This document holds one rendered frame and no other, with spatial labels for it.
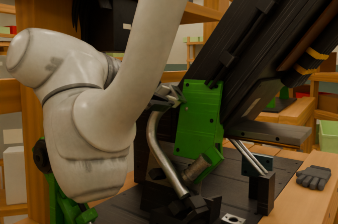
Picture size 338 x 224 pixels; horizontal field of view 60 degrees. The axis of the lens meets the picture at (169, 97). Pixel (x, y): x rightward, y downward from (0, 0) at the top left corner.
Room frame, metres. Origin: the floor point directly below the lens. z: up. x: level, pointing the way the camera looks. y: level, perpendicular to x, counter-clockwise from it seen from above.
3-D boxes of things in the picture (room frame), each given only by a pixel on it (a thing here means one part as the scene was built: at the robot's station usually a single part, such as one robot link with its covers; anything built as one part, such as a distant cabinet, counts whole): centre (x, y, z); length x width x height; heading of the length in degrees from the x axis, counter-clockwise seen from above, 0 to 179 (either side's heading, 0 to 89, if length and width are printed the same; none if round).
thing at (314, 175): (1.01, -0.51, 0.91); 0.20 x 0.11 x 0.03; 142
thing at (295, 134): (0.89, -0.21, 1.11); 0.39 x 0.16 x 0.03; 55
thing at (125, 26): (0.91, 0.15, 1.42); 0.17 x 0.12 x 0.15; 145
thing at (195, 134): (0.79, -0.09, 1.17); 0.13 x 0.12 x 0.20; 145
